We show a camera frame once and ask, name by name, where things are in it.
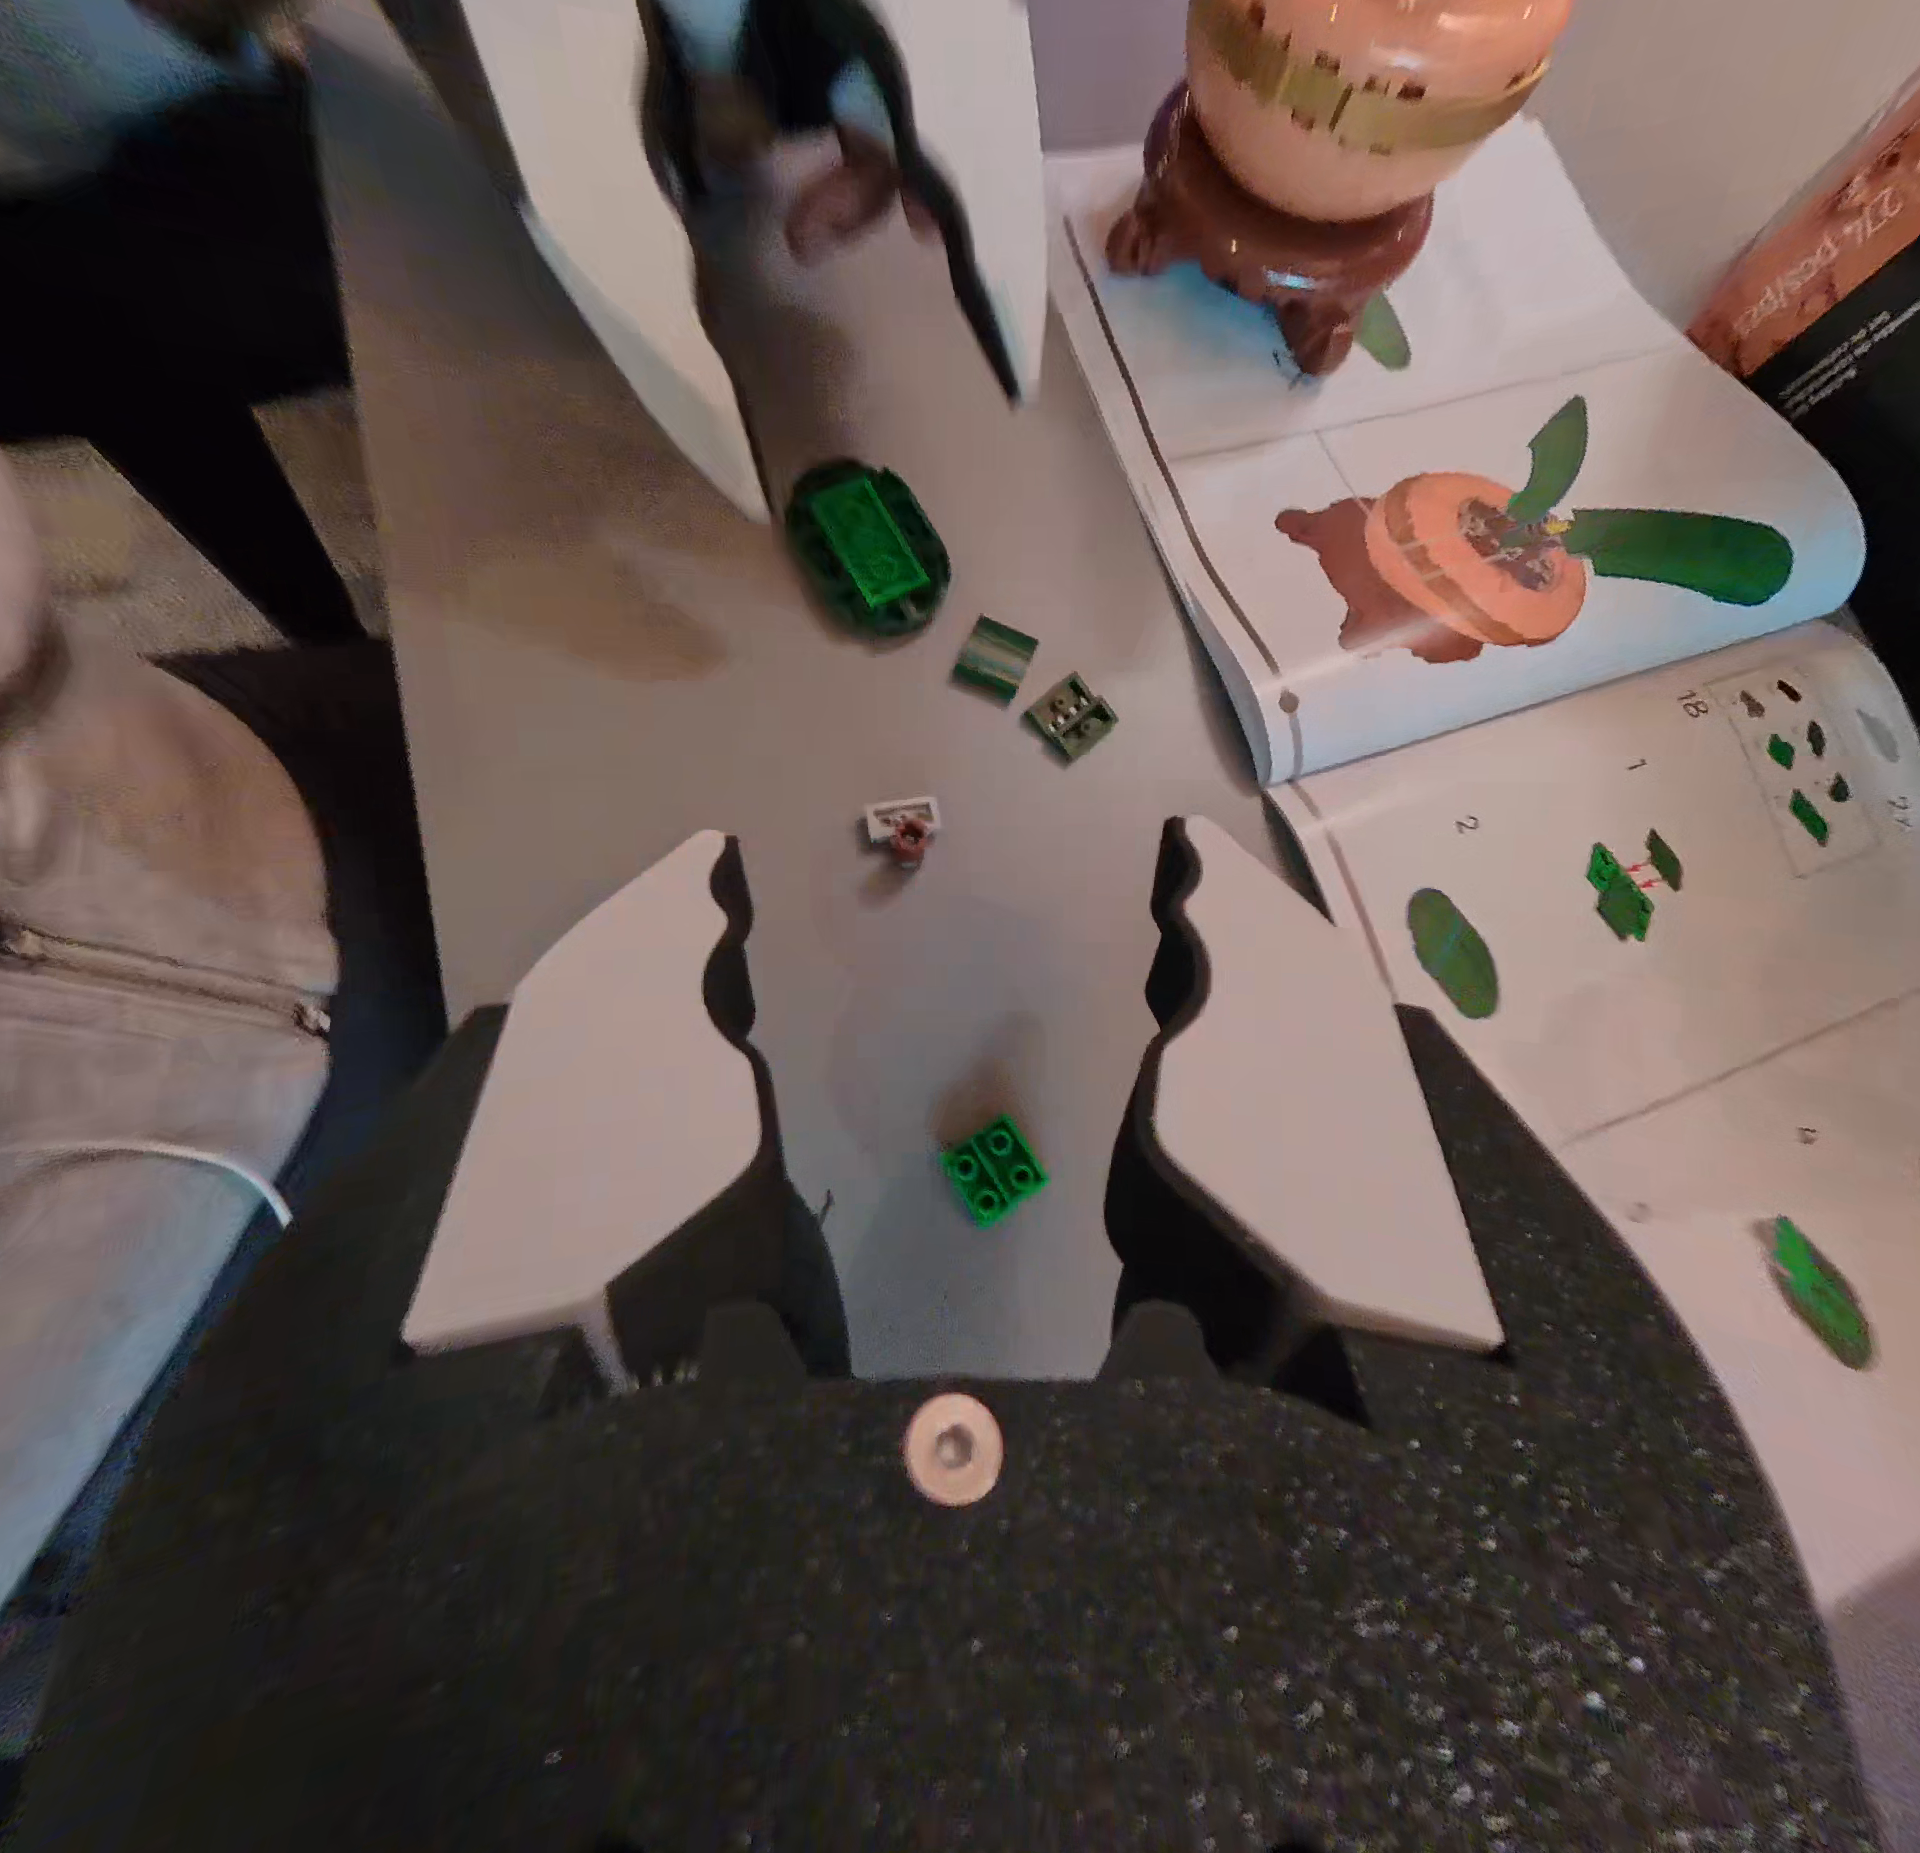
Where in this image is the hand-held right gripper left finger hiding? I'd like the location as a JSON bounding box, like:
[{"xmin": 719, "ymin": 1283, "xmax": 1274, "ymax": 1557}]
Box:
[{"xmin": 401, "ymin": 829, "xmax": 850, "ymax": 1380}]

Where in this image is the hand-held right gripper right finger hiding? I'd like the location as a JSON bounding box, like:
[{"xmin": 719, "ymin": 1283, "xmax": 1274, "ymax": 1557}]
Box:
[{"xmin": 1102, "ymin": 815, "xmax": 1506, "ymax": 1380}]

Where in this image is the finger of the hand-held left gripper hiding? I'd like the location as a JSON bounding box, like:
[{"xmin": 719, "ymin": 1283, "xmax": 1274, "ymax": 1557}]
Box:
[
  {"xmin": 779, "ymin": 0, "xmax": 1055, "ymax": 412},
  {"xmin": 432, "ymin": 0, "xmax": 776, "ymax": 527}
]

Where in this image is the bright green brick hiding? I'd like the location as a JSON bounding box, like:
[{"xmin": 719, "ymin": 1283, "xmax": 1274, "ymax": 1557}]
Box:
[
  {"xmin": 938, "ymin": 1112, "xmax": 1052, "ymax": 1228},
  {"xmin": 810, "ymin": 477, "xmax": 927, "ymax": 606}
]

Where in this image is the green oval leaf plate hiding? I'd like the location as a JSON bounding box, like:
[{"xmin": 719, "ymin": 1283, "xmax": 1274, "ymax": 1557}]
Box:
[{"xmin": 784, "ymin": 459, "xmax": 956, "ymax": 640}]

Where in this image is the white desk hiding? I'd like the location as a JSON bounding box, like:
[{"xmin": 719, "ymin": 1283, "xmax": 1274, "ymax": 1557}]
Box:
[{"xmin": 301, "ymin": 0, "xmax": 1920, "ymax": 1853}]

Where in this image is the peach brick flower pot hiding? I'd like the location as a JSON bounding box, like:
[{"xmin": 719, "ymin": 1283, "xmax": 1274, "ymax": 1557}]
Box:
[{"xmin": 1107, "ymin": 0, "xmax": 1587, "ymax": 379}]

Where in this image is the dark green brick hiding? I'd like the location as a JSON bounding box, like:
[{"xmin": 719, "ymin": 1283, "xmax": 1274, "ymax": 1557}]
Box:
[{"xmin": 1025, "ymin": 671, "xmax": 1121, "ymax": 764}]

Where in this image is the instruction booklet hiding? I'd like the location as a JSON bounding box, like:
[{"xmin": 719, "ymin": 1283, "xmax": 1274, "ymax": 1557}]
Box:
[{"xmin": 1041, "ymin": 119, "xmax": 1920, "ymax": 1662}]

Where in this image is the black product box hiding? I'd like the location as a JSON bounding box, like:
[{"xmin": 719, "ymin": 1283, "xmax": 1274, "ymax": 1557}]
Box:
[{"xmin": 1686, "ymin": 76, "xmax": 1920, "ymax": 537}]

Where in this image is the white cord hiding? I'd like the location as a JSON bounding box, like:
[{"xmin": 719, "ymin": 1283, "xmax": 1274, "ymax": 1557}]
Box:
[{"xmin": 0, "ymin": 1133, "xmax": 296, "ymax": 1228}]

